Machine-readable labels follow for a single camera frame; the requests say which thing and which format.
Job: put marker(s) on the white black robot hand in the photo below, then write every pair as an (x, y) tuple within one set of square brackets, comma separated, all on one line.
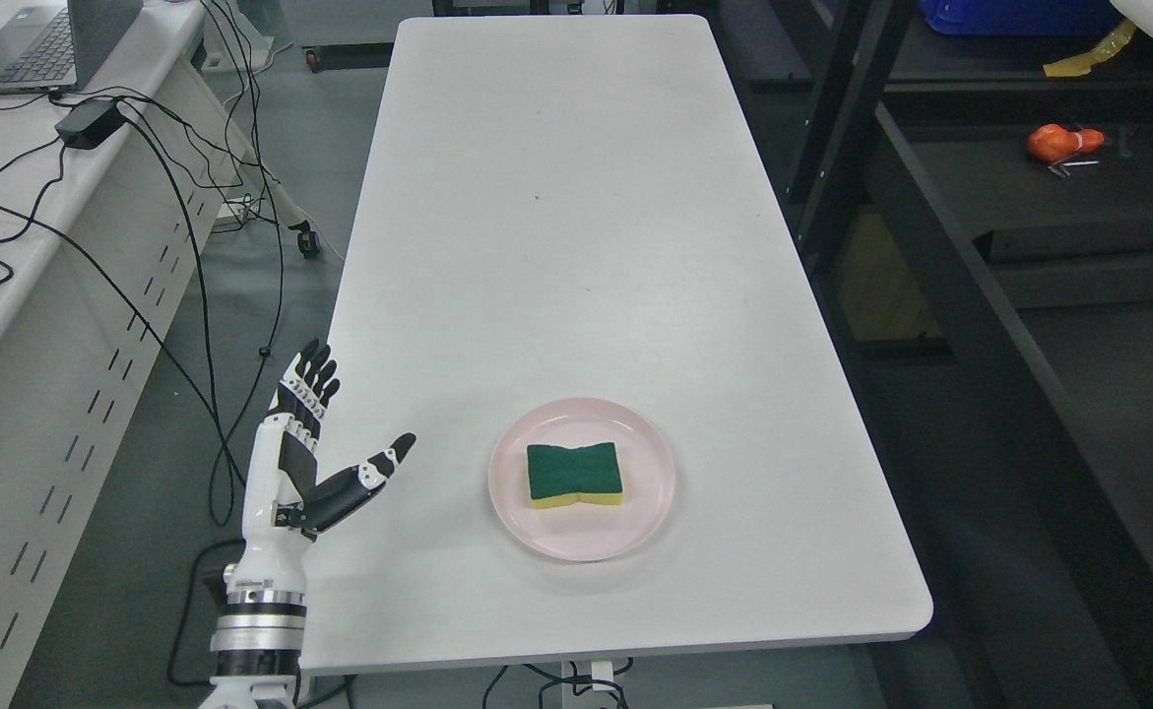
[(286, 506)]

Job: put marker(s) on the green yellow sponge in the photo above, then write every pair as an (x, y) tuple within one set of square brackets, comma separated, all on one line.
[(558, 476)]

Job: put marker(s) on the dark metal shelf rack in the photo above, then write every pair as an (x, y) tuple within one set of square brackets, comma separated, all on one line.
[(996, 316)]

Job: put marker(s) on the pink plate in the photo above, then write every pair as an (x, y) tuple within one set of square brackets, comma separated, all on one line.
[(584, 532)]

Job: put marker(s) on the white side desk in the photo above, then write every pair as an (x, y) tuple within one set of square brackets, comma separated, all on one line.
[(95, 256)]

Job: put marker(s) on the white table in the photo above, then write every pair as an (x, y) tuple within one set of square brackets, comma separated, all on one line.
[(573, 207)]

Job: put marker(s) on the black power adapter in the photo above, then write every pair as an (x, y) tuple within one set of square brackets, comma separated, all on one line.
[(90, 123)]

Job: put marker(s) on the grey laptop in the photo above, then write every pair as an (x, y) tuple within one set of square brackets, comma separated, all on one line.
[(50, 48)]

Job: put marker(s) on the blue plastic bin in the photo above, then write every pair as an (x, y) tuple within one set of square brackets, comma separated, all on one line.
[(1020, 18)]

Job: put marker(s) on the orange toy object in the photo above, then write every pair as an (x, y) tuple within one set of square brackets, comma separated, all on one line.
[(1054, 143)]

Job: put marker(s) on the yellow tape strip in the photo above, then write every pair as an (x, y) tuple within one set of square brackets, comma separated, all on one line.
[(1081, 64)]

